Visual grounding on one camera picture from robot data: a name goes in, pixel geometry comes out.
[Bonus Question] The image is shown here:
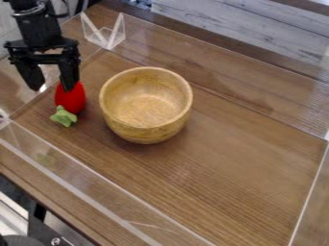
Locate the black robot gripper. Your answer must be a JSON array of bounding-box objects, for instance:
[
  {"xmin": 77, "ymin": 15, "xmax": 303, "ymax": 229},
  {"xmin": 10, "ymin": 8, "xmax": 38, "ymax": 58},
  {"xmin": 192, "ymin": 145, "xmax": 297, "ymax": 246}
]
[{"xmin": 5, "ymin": 6, "xmax": 81, "ymax": 92}]

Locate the red felt strawberry toy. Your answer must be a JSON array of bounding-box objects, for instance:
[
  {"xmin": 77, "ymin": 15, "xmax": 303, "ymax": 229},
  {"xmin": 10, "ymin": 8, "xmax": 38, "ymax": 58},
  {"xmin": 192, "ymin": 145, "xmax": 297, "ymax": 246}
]
[{"xmin": 50, "ymin": 82, "xmax": 86, "ymax": 128}]

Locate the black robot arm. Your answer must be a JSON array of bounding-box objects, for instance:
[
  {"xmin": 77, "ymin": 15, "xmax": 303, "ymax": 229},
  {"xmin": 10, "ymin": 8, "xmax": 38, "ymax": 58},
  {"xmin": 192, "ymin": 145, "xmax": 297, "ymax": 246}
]
[{"xmin": 5, "ymin": 0, "xmax": 82, "ymax": 91}]

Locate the light wooden bowl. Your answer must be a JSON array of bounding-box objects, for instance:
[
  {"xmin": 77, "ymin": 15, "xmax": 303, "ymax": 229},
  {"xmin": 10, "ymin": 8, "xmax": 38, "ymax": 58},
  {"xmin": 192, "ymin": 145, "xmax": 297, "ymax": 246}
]
[{"xmin": 100, "ymin": 66, "xmax": 193, "ymax": 144}]

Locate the clear acrylic tray enclosure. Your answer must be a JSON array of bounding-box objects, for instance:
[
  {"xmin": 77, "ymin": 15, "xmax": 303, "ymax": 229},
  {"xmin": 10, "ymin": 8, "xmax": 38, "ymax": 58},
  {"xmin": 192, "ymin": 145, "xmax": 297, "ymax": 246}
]
[{"xmin": 0, "ymin": 8, "xmax": 329, "ymax": 246}]

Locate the black table leg bracket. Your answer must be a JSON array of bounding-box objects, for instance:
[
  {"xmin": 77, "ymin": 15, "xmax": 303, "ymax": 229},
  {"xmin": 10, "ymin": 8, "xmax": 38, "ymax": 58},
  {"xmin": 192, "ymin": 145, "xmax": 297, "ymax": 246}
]
[{"xmin": 27, "ymin": 203, "xmax": 75, "ymax": 246}]

